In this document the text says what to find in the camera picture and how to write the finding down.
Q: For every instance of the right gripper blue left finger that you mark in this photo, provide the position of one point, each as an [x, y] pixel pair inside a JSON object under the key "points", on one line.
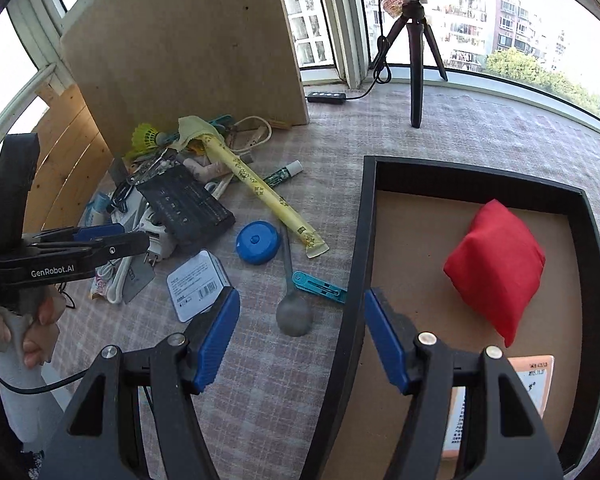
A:
{"points": [[208, 335]]}

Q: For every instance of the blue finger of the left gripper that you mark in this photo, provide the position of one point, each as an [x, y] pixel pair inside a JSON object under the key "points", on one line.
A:
{"points": [[119, 246], [78, 234]]}

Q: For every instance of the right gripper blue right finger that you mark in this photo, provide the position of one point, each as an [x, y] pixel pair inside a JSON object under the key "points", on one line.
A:
{"points": [[393, 335]]}

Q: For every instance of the grey metal spoon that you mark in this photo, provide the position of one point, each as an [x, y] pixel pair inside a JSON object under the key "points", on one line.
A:
{"points": [[293, 314]]}

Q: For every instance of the teal clothes peg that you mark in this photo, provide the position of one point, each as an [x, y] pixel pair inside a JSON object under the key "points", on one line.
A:
{"points": [[316, 286]]}

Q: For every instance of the black foil packet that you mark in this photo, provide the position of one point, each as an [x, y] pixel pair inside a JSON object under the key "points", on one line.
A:
{"points": [[188, 211]]}

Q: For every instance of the yellow tea stick packet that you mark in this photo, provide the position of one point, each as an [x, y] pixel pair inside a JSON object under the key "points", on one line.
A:
{"points": [[310, 239]]}

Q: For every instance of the green white lip balm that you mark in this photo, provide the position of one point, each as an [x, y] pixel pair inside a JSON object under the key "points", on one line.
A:
{"points": [[283, 174]]}

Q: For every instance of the blue tube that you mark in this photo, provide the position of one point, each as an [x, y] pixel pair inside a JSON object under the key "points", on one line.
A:
{"points": [[96, 213]]}

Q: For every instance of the white tin box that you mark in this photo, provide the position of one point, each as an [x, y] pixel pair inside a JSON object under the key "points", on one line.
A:
{"points": [[195, 285]]}

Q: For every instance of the grey card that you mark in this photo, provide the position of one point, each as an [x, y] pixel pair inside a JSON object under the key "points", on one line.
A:
{"points": [[140, 274]]}

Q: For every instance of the wooden slat panel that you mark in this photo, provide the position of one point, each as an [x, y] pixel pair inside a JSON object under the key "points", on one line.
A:
{"points": [[74, 157]]}

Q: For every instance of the blue round tape measure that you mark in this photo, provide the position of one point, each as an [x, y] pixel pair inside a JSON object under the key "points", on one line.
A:
{"points": [[257, 242]]}

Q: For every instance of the yellow green shuttlecock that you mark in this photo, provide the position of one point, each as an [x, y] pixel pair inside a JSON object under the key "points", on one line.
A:
{"points": [[146, 138]]}

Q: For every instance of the pink cosmetic tube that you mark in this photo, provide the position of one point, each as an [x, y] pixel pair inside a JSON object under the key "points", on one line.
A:
{"points": [[205, 173]]}

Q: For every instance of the red bean bag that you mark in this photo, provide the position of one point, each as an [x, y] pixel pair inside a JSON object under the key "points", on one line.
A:
{"points": [[497, 268]]}

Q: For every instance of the black storage tray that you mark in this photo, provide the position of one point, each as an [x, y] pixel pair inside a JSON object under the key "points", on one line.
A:
{"points": [[413, 212]]}

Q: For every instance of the orange tissue pack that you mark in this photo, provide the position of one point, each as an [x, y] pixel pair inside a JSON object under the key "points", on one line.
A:
{"points": [[535, 373]]}

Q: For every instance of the yellow green cleaning cloth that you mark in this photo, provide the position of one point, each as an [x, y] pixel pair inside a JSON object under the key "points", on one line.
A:
{"points": [[194, 128]]}

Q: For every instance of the black tripod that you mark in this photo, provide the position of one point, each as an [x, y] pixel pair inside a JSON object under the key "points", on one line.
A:
{"points": [[412, 18]]}

